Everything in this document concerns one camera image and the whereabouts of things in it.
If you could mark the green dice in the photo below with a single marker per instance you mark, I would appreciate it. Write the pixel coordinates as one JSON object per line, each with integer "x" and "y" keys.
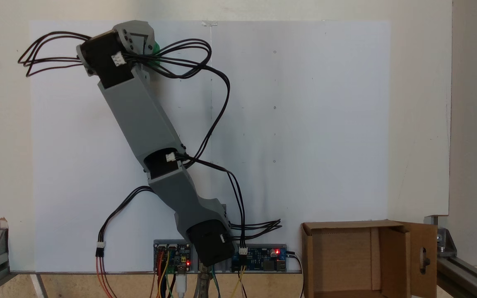
{"x": 155, "y": 47}

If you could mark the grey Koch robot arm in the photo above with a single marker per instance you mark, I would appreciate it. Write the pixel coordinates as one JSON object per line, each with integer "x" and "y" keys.
{"x": 139, "y": 116}

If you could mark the clear tape strip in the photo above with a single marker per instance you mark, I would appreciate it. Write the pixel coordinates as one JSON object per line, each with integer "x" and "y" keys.
{"x": 209, "y": 23}

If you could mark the white paper sheet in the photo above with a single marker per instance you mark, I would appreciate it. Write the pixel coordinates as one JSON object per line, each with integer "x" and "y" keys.
{"x": 304, "y": 165}

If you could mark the blue power circuit board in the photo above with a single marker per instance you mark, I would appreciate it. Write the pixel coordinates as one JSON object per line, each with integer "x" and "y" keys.
{"x": 259, "y": 258}

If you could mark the metal table clamp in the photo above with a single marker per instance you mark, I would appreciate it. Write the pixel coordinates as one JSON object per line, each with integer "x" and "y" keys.
{"x": 203, "y": 285}

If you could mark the brown cardboard box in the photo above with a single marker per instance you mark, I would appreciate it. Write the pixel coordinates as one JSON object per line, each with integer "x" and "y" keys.
{"x": 338, "y": 256}

